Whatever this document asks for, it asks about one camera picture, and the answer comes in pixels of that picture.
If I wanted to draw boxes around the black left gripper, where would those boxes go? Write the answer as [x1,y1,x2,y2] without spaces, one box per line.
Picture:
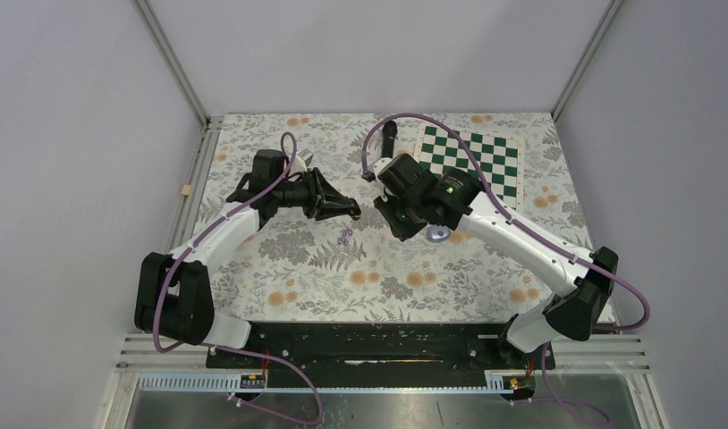
[274,168,354,221]

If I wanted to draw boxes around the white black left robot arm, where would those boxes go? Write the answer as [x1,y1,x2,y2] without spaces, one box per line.
[133,149,361,367]

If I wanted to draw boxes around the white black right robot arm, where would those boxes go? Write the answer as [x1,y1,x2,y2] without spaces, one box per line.
[373,154,616,368]

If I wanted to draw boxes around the purple clip earbuds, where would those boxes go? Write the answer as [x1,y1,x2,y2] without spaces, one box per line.
[337,229,352,246]

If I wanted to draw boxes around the silver computer mouse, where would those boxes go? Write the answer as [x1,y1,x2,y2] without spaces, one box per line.
[426,225,452,243]

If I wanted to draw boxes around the floral tablecloth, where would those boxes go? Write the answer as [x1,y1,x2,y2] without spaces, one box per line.
[189,112,617,324]

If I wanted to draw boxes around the black microphone orange end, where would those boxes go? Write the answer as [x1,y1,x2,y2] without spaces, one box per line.
[381,120,398,158]

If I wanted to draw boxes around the green white chessboard mat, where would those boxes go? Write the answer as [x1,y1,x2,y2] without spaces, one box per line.
[411,124,524,215]

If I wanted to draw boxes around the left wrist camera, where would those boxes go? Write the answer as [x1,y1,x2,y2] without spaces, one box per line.
[297,148,314,169]

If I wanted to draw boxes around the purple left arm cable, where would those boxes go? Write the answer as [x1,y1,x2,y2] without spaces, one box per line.
[151,130,325,427]

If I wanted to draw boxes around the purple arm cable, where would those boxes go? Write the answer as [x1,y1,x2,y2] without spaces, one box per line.
[361,114,651,427]
[151,130,325,427]

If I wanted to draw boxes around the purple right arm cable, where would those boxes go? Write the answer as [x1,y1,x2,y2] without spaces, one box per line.
[361,114,651,427]

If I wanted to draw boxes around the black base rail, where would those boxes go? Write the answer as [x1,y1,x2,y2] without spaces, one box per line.
[206,322,556,389]

